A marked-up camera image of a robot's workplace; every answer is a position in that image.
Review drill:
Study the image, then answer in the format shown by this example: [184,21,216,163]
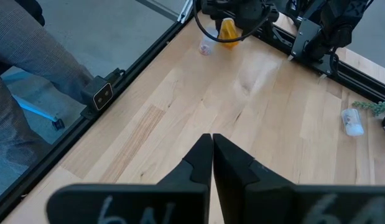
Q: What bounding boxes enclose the clear vial with white cap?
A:
[340,108,365,138]
[198,26,220,56]

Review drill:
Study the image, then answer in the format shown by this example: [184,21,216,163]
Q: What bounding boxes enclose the black aluminium table frame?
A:
[0,12,385,223]

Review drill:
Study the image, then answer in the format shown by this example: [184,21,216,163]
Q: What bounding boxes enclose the silver metal bracket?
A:
[11,93,66,131]
[177,0,193,23]

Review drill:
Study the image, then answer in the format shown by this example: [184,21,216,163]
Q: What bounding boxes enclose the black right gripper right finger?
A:
[212,133,385,224]

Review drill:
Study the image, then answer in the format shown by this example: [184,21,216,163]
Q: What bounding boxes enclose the orange pill bottle white cap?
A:
[217,17,241,50]

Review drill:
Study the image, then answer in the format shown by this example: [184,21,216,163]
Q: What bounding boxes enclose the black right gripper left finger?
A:
[45,133,215,224]

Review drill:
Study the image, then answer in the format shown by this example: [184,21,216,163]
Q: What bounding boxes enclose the person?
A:
[0,0,94,200]

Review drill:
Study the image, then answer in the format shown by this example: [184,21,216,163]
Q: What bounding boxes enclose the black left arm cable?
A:
[193,0,271,44]

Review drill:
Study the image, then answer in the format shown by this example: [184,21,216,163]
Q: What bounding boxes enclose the potted green succulent plant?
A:
[352,99,385,137]

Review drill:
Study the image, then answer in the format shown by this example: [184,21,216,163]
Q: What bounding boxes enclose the black table-level camera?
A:
[80,75,114,121]

